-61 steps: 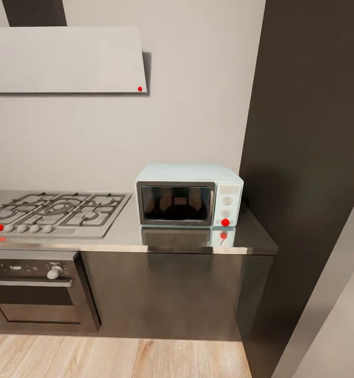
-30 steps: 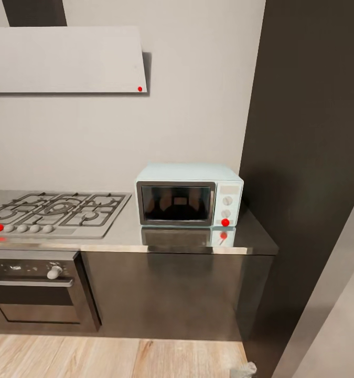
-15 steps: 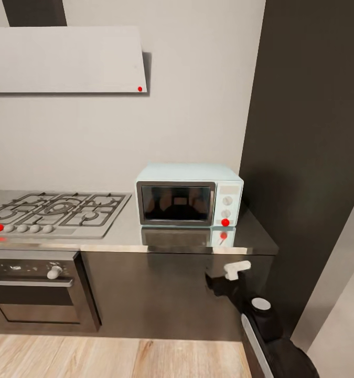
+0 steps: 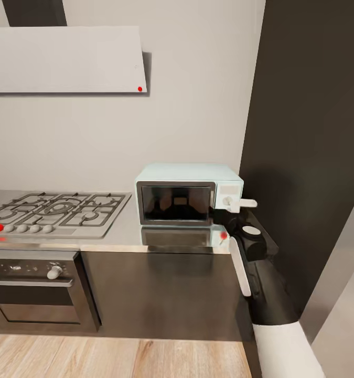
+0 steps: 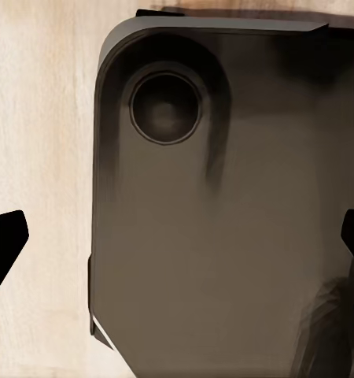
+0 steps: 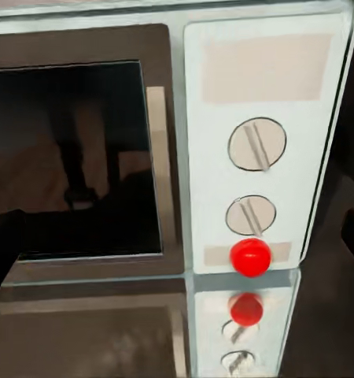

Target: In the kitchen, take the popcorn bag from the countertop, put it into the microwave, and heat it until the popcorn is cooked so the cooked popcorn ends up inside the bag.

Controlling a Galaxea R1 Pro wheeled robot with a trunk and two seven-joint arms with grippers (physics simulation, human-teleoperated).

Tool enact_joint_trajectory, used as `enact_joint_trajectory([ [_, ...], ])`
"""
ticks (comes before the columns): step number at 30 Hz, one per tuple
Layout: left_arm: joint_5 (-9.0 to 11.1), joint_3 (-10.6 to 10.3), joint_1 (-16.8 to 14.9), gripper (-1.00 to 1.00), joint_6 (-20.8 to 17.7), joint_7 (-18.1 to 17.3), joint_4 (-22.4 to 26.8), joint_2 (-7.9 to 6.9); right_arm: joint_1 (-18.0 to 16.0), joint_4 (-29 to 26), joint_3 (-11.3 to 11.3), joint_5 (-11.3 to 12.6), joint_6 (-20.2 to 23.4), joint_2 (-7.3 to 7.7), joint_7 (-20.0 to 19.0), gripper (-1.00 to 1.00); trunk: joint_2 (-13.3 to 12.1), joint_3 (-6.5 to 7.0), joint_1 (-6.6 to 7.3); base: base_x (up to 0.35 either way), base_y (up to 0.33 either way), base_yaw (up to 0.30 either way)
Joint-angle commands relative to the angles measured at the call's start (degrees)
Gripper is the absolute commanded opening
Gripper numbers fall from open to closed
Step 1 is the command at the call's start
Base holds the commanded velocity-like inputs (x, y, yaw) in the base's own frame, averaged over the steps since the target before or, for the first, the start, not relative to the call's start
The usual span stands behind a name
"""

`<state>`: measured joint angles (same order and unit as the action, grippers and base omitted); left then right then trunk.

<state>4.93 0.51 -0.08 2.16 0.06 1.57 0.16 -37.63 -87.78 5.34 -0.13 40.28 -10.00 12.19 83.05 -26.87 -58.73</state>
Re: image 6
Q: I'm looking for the microwave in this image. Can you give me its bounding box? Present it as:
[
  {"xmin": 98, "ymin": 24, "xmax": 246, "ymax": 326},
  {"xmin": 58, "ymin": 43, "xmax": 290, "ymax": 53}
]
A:
[{"xmin": 0, "ymin": 0, "xmax": 354, "ymax": 284}]

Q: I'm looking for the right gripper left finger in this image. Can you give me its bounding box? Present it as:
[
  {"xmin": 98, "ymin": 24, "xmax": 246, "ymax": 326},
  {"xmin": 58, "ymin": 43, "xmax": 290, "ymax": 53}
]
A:
[{"xmin": 0, "ymin": 210, "xmax": 29, "ymax": 285}]

